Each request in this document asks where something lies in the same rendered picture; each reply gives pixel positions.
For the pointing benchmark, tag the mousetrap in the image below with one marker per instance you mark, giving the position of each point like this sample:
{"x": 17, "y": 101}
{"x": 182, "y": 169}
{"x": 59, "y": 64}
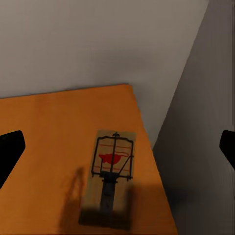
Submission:
{"x": 108, "y": 193}

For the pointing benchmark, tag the cabinet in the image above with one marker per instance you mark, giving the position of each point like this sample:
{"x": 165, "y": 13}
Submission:
{"x": 44, "y": 192}

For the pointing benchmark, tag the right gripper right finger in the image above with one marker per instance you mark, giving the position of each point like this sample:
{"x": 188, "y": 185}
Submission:
{"x": 227, "y": 146}

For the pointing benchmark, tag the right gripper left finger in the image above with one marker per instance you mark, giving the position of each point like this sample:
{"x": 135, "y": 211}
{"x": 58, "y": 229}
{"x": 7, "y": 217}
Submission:
{"x": 12, "y": 146}

